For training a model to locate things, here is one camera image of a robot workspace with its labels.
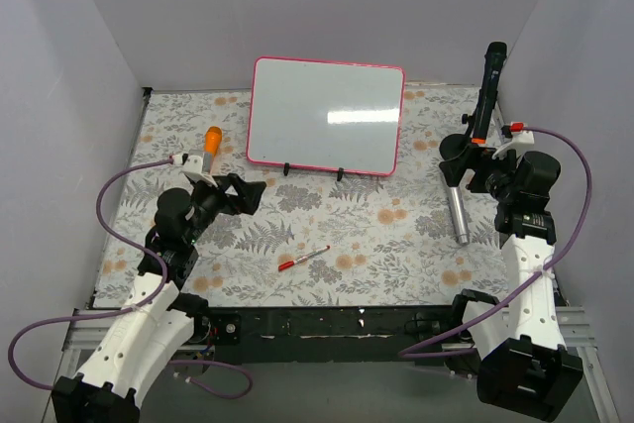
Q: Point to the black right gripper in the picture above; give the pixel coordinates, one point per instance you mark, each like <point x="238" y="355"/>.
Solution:
<point x="475" y="165"/>

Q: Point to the red whiteboard marker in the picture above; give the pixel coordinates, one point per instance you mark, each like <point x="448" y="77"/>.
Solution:
<point x="303" y="259"/>

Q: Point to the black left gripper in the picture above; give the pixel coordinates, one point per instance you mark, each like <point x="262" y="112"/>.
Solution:
<point x="228" y="195"/>

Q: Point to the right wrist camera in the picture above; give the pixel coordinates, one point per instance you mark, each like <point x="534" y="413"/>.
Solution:
<point x="516" y="139"/>

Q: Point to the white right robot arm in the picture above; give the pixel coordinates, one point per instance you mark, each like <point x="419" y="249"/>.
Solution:
<point x="524" y="365"/>

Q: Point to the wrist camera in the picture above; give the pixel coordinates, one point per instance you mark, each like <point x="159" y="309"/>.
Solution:
<point x="196" y="166"/>
<point x="516" y="139"/>

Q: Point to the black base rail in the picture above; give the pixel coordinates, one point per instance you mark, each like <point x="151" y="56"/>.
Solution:
<point x="279" y="335"/>

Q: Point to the silver microphone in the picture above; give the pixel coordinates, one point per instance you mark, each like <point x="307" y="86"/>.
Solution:
<point x="459" y="215"/>

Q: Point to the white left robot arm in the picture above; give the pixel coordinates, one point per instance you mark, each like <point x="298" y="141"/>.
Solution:
<point x="158" y="316"/>

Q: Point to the pink framed whiteboard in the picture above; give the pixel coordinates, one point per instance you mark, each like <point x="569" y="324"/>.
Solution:
<point x="325" y="115"/>

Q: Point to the floral patterned mat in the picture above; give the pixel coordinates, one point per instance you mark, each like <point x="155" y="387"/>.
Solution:
<point x="392" y="238"/>

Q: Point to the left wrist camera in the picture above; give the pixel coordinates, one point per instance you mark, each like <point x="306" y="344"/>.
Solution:
<point x="196" y="166"/>

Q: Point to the black microphone stand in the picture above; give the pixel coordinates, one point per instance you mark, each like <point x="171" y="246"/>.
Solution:
<point x="460" y="151"/>

